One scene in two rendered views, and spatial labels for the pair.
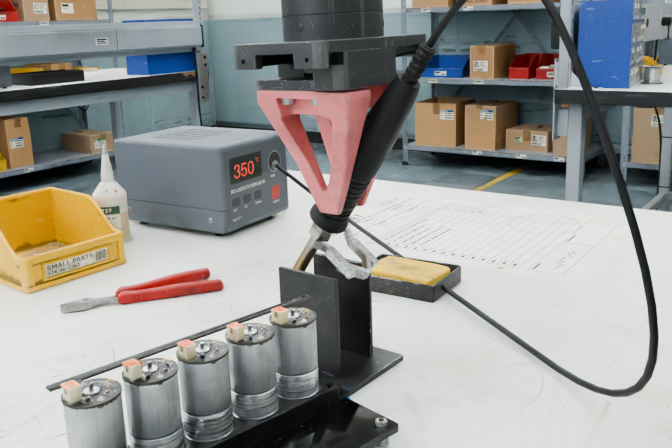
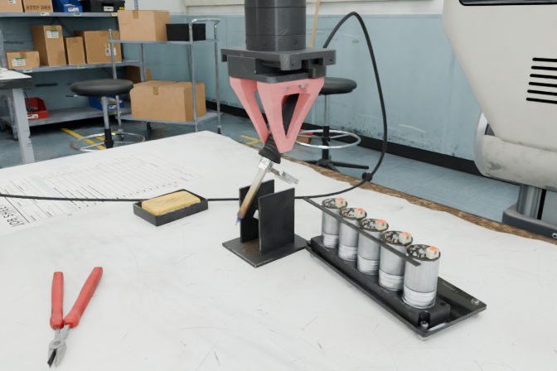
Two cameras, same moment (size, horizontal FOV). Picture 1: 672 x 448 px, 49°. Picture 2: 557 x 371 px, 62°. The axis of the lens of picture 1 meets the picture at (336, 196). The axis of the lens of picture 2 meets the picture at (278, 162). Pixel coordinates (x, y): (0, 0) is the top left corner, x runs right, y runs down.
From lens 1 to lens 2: 0.55 m
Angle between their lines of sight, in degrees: 75
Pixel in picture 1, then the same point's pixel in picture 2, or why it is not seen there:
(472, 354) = not seen: hidden behind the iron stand
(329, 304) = (291, 203)
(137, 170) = not seen: outside the picture
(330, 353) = (290, 231)
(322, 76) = (319, 69)
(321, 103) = (311, 84)
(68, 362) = (191, 353)
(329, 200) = (289, 143)
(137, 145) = not seen: outside the picture
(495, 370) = (300, 209)
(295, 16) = (293, 35)
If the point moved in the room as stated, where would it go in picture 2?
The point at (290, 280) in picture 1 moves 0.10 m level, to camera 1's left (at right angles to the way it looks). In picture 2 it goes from (268, 202) to (238, 250)
